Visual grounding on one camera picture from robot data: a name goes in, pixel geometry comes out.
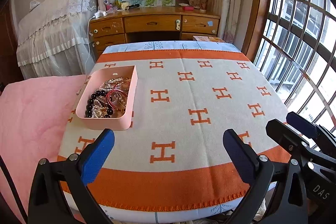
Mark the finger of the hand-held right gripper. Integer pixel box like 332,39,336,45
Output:
286,112,336,151
266,119,322,164

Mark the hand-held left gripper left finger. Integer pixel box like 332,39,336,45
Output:
28,128,115,224

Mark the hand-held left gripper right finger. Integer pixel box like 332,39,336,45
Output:
223,129,309,224

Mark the pink jewelry tray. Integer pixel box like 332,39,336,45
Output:
76,65,138,131

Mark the black bead bracelet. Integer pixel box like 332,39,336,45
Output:
84,90,114,119

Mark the pink plush blanket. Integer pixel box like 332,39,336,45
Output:
0,74,91,224

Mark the window grille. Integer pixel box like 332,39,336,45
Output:
252,0,336,140

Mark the orange and cream patterned blanket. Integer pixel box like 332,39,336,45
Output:
56,50,289,212

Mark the orange picture book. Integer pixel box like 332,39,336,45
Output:
193,35,226,43

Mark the white lace furniture cover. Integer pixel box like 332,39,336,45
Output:
16,0,99,80

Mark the wooden desk with drawers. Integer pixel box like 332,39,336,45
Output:
88,6,221,54

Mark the brown wooden door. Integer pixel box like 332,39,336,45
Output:
0,0,25,85

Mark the red bangle bracelet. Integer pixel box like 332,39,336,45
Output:
105,89,130,111

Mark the white charging cable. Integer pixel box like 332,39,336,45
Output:
84,15,96,75

